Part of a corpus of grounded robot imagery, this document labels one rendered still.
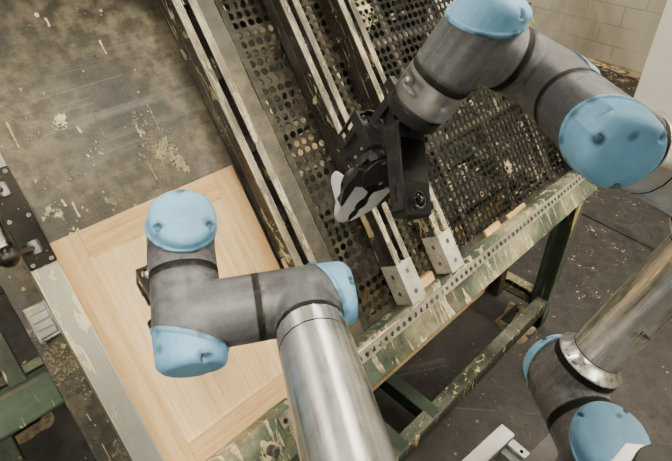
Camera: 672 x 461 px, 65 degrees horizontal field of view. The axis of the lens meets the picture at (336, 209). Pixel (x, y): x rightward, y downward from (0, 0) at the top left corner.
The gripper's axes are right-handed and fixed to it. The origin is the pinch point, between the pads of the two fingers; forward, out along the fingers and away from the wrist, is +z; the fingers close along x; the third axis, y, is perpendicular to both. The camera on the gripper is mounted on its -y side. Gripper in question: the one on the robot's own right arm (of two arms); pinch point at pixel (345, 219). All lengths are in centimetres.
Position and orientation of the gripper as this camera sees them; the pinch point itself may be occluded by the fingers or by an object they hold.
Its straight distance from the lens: 74.3
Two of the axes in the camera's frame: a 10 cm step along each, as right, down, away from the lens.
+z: -4.6, 6.1, 6.4
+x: -8.2, -0.2, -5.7
